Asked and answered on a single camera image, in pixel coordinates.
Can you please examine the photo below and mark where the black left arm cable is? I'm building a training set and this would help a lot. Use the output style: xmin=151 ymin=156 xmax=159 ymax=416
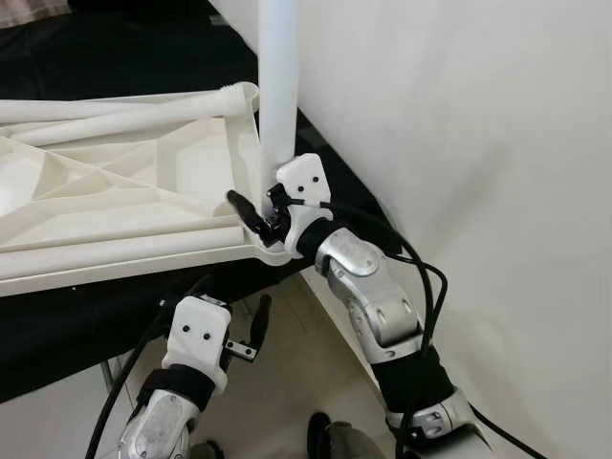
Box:
xmin=84 ymin=277 xmax=216 ymax=459

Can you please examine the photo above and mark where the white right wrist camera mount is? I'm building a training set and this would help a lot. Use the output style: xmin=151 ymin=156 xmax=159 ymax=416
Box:
xmin=275 ymin=153 xmax=334 ymax=259

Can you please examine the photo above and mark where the black tablecloth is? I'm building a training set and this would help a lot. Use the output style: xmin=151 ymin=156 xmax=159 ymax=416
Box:
xmin=0 ymin=0 xmax=403 ymax=403

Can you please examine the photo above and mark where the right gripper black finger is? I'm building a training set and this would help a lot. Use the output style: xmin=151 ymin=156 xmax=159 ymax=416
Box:
xmin=226 ymin=189 xmax=273 ymax=240

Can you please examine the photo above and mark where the white plastic children table top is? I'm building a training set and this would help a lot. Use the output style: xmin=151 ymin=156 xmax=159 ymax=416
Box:
xmin=0 ymin=81 xmax=293 ymax=297

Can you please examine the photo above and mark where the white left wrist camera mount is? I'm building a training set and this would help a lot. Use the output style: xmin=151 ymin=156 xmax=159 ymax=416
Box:
xmin=161 ymin=295 xmax=232 ymax=395

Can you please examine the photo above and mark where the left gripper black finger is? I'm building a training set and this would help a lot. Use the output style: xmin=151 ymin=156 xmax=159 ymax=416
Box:
xmin=247 ymin=293 xmax=273 ymax=350

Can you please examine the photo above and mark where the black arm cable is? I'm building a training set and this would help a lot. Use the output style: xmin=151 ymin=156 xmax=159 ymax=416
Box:
xmin=84 ymin=277 xmax=216 ymax=459
xmin=287 ymin=196 xmax=546 ymax=459

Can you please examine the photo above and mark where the beige woven mat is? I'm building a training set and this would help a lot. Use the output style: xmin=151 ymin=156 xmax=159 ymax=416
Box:
xmin=0 ymin=0 xmax=73 ymax=28

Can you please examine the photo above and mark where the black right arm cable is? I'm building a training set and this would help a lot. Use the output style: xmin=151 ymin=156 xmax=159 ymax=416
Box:
xmin=287 ymin=196 xmax=546 ymax=459

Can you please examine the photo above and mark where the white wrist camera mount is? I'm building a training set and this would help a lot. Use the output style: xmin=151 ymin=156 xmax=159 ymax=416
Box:
xmin=161 ymin=295 xmax=232 ymax=395
xmin=275 ymin=153 xmax=334 ymax=259

